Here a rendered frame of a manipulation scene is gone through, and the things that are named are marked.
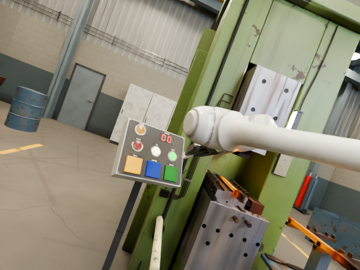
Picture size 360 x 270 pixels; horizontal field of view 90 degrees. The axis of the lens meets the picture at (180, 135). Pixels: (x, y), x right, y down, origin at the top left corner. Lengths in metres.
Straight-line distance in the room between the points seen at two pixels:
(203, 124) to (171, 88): 6.66
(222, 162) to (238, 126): 1.23
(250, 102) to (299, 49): 0.56
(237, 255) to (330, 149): 1.00
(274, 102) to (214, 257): 0.99
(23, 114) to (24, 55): 3.71
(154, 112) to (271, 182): 5.28
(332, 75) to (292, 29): 0.43
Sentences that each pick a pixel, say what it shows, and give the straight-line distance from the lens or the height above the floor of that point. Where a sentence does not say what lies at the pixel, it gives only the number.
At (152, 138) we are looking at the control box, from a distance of 0.94.
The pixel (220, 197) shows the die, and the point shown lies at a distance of 1.20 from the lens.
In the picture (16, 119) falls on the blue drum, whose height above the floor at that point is 0.21.
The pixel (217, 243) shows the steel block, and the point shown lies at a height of 0.69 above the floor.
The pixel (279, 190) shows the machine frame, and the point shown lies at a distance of 1.51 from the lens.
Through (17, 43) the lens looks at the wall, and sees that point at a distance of 8.69.
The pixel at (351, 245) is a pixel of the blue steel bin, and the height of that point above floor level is 0.41.
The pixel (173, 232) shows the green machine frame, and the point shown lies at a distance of 1.41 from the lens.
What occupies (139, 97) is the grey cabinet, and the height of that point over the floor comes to 1.76.
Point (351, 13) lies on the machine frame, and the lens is 1.81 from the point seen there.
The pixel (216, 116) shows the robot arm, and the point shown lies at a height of 1.29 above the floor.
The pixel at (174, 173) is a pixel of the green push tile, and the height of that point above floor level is 1.01.
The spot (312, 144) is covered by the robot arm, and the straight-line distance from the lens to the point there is 0.42.
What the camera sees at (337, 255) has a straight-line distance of 1.14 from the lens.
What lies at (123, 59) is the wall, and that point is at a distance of 7.38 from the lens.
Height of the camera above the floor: 1.23
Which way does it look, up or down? 1 degrees down
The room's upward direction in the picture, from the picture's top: 21 degrees clockwise
